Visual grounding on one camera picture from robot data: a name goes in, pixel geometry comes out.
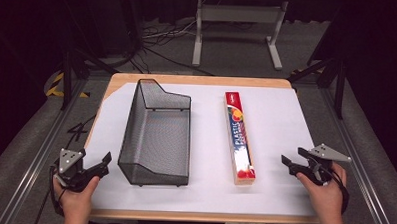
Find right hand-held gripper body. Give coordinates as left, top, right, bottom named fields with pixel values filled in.
left=289, top=141, right=353, bottom=188

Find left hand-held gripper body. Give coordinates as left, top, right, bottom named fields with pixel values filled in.
left=51, top=147, right=101, bottom=194

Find person's left hand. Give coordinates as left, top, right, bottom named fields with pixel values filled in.
left=51, top=174, right=101, bottom=224

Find person's right hand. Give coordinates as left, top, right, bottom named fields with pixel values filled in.
left=294, top=160, right=349, bottom=224

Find white table sheet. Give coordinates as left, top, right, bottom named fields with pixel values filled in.
left=82, top=80, right=322, bottom=218

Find long plastic wrap box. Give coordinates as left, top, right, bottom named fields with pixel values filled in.
left=220, top=90, right=260, bottom=187

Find black stand legs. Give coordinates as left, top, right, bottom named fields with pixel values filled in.
left=56, top=43, right=121, bottom=113
left=285, top=55, right=348, bottom=121

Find yellow black hazard tape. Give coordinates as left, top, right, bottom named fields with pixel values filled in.
left=45, top=71, right=92, bottom=99

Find white metal stand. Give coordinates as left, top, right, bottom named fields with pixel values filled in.
left=191, top=0, right=289, bottom=71

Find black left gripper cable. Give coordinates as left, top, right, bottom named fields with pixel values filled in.
left=47, top=166, right=67, bottom=218

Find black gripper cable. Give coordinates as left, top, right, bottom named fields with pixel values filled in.
left=47, top=166, right=67, bottom=218
left=327, top=168, right=352, bottom=215

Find aluminium floor rail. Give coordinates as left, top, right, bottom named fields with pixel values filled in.
left=315, top=86, right=397, bottom=224
left=0, top=75, right=91, bottom=224

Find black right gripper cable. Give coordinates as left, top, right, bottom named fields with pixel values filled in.
left=327, top=168, right=352, bottom=215

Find black wire mesh basket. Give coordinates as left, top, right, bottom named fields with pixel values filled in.
left=116, top=77, right=194, bottom=189

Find black floor cable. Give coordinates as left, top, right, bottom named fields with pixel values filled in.
left=141, top=45, right=218, bottom=78

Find white floor cable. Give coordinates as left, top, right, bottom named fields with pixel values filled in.
left=141, top=17, right=198, bottom=42

